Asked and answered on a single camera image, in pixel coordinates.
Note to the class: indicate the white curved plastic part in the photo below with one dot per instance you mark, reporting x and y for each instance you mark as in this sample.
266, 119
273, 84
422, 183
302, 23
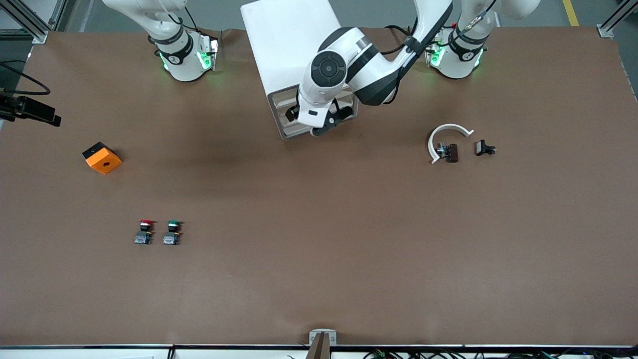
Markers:
451, 126

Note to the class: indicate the white plastic bin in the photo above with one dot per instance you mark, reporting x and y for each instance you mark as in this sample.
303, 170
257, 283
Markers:
280, 110

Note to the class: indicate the brown table mat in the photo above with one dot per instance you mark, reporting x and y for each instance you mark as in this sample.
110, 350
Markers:
319, 224

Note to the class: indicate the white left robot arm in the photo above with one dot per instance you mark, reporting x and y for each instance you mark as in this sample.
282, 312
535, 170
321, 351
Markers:
329, 70

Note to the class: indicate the orange box with hole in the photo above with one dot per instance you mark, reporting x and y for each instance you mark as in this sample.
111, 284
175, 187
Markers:
104, 163

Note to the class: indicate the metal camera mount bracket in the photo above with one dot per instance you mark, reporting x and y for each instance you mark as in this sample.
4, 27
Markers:
314, 335

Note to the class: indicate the small black electrical component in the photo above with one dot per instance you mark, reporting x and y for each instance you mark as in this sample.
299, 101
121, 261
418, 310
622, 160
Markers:
481, 147

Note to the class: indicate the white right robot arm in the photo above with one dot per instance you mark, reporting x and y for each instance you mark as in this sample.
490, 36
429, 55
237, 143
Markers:
179, 60

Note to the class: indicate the aluminium frame profile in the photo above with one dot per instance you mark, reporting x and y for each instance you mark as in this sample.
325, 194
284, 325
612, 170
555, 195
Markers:
605, 31
40, 36

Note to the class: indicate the green push button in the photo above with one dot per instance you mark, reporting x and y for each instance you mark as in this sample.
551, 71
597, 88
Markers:
172, 234

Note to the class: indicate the red push button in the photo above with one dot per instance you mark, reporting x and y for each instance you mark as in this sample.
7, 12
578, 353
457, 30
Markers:
143, 234

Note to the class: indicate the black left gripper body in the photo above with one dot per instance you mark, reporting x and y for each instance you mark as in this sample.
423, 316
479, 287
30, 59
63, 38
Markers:
291, 114

